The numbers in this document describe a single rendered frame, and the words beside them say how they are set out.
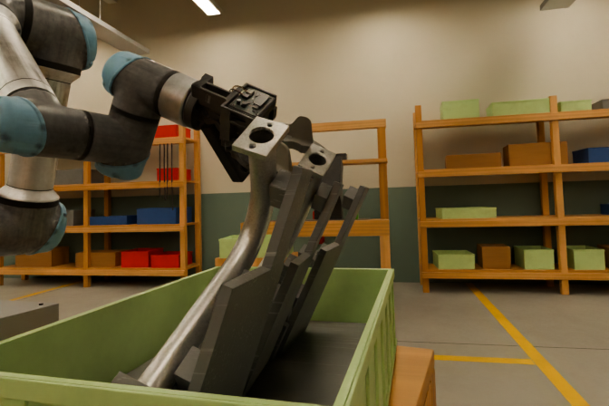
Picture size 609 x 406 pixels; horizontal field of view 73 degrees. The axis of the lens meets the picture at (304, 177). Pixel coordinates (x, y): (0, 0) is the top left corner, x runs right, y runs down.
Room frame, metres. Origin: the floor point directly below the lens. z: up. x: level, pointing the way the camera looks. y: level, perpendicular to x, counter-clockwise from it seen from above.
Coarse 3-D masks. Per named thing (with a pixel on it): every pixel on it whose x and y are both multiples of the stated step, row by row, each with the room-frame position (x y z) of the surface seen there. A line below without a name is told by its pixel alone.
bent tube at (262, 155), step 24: (264, 120) 0.45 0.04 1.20; (240, 144) 0.42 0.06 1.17; (264, 144) 0.42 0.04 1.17; (264, 168) 0.44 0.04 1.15; (264, 192) 0.47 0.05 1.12; (264, 216) 0.49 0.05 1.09; (240, 240) 0.49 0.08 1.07; (240, 264) 0.48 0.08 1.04; (216, 288) 0.45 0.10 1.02; (192, 312) 0.43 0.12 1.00; (192, 336) 0.41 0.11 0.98; (168, 360) 0.39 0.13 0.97; (168, 384) 0.38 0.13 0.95
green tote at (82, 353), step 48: (192, 288) 0.87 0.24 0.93; (336, 288) 0.91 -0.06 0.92; (384, 288) 0.70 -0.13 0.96; (48, 336) 0.53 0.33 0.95; (96, 336) 0.61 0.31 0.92; (144, 336) 0.72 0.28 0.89; (384, 336) 0.66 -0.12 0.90; (0, 384) 0.38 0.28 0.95; (48, 384) 0.37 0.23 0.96; (96, 384) 0.36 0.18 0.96; (384, 384) 0.59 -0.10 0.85
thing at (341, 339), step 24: (312, 336) 0.81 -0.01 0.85; (336, 336) 0.81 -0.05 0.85; (360, 336) 0.81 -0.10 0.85; (288, 360) 0.70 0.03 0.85; (312, 360) 0.70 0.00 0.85; (336, 360) 0.69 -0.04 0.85; (264, 384) 0.61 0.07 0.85; (288, 384) 0.61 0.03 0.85; (312, 384) 0.61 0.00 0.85; (336, 384) 0.60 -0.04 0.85
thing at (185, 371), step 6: (246, 270) 0.47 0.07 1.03; (192, 348) 0.40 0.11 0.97; (192, 354) 0.40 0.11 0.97; (198, 354) 0.40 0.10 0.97; (186, 360) 0.39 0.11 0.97; (192, 360) 0.39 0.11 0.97; (180, 366) 0.39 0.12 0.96; (186, 366) 0.39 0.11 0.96; (192, 366) 0.39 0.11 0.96; (174, 372) 0.38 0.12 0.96; (180, 372) 0.38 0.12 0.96; (186, 372) 0.39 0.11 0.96; (192, 372) 0.39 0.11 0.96; (180, 378) 0.38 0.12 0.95; (186, 378) 0.38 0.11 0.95; (174, 384) 0.41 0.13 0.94; (180, 384) 0.39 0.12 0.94; (186, 384) 0.39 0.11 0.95; (180, 390) 0.40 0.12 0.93; (186, 390) 0.40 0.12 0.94
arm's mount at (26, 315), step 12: (0, 300) 0.94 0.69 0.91; (0, 312) 0.83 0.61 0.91; (12, 312) 0.82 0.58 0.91; (24, 312) 0.83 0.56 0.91; (36, 312) 0.85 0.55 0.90; (48, 312) 0.88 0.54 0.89; (0, 324) 0.78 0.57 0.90; (12, 324) 0.80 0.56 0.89; (24, 324) 0.83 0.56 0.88; (36, 324) 0.85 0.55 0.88; (0, 336) 0.78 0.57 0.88; (12, 336) 0.80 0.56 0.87
